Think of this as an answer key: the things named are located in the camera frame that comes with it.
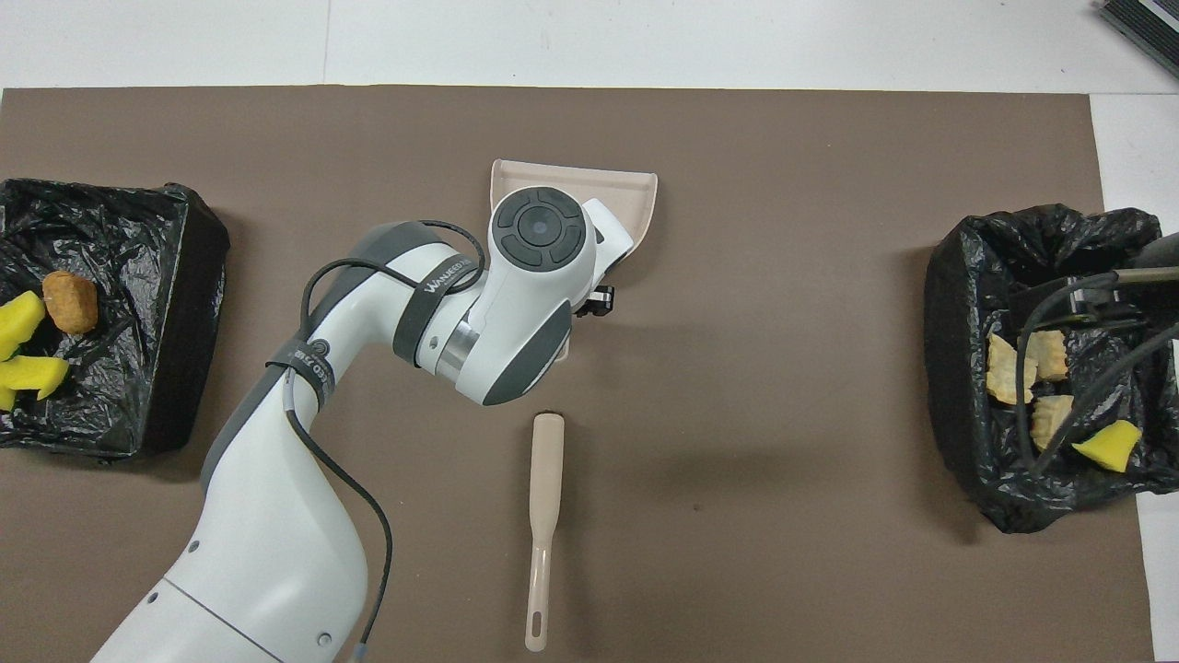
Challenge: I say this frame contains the beige hand brush black bristles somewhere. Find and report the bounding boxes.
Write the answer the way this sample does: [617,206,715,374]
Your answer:
[524,412,566,653]

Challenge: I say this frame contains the yellow notched sponge piece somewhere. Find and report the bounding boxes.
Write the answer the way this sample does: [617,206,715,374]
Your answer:
[0,355,71,412]

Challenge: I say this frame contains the beige plastic dustpan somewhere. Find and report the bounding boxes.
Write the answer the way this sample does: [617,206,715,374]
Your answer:
[489,158,660,362]

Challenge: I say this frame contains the brown table mat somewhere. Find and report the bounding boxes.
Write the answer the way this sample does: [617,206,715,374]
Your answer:
[0,86,1157,663]

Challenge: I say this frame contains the brown bread roll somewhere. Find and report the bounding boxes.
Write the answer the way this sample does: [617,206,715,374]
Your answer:
[42,270,99,335]

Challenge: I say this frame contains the black bag-lined bin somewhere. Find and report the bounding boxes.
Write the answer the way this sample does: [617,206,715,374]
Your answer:
[0,178,231,461]
[924,204,1179,535]

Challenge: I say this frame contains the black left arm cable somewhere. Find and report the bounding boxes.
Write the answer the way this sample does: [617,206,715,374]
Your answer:
[284,220,487,659]

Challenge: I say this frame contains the pale bread piece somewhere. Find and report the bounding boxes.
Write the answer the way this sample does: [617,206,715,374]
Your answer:
[1027,330,1069,383]

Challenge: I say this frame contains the black ribbed device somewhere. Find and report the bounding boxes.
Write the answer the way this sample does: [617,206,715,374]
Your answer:
[1096,0,1179,58]

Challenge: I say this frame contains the large golden croissant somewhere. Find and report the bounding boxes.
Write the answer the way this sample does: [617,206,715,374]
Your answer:
[986,333,1039,407]

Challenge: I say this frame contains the small golden croissant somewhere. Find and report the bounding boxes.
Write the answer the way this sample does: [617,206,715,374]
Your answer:
[1030,394,1076,457]

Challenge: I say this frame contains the yellow wedge sponge piece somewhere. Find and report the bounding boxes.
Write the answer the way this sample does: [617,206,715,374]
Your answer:
[1071,420,1143,474]

